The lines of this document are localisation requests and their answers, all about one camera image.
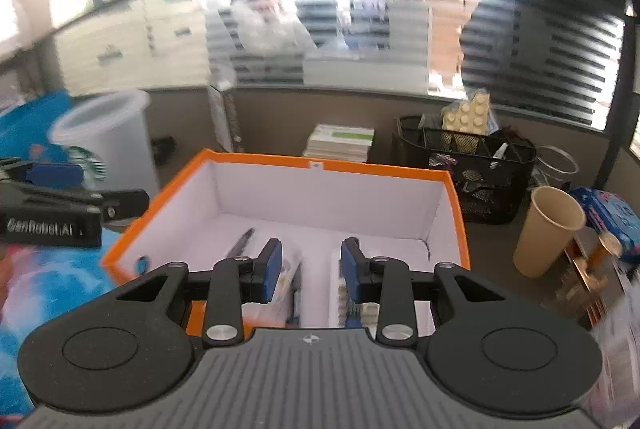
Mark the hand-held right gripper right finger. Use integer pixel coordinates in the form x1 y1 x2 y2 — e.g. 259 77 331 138
340 236 506 352

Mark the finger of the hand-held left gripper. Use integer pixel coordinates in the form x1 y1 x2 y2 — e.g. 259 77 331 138
0 183 151 225
0 156 85 190

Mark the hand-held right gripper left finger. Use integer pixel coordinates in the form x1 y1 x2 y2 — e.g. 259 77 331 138
115 236 285 351

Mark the clear plastic packet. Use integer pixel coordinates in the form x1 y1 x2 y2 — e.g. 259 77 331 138
242 254 303 326

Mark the black pen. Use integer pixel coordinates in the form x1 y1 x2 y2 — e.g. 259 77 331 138
225 228 256 260

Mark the white tablet strip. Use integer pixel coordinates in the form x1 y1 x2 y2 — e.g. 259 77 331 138
327 249 382 331

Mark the orange cardboard box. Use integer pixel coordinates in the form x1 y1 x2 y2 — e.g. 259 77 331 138
101 148 472 340

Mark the blue printed mat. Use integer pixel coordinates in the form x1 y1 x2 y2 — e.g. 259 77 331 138
0 246 123 410

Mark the blue paper bag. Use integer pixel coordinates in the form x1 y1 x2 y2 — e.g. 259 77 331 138
0 91 73 170

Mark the translucent plastic cup green logo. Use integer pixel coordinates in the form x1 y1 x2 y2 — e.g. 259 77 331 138
50 90 161 204

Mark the stack of green white boxes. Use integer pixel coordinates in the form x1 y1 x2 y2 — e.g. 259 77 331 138
303 124 376 163

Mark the white black small carton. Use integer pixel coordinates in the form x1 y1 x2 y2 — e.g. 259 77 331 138
207 76 243 154

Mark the black mesh desk organizer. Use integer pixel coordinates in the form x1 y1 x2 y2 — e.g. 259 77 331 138
391 115 537 225

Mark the striped glass desk partition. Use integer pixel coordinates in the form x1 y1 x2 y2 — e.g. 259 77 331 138
0 0 631 140

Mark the white small dropper bottle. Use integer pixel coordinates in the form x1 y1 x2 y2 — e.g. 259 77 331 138
492 141 511 170

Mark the beige paper cup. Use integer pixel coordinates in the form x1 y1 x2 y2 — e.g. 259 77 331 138
512 186 587 279

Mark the yellow pill blister pack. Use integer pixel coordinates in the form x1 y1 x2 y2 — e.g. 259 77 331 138
442 93 493 134

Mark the stack of beige cartons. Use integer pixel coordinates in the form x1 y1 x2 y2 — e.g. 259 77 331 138
427 0 471 94

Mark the gold perfume bottle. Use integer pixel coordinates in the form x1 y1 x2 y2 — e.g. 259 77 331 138
555 231 623 310

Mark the blue tissue pack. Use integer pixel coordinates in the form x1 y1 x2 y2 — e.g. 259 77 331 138
570 186 640 265

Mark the striped glass side partition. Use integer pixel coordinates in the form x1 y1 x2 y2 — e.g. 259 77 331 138
597 9 640 204

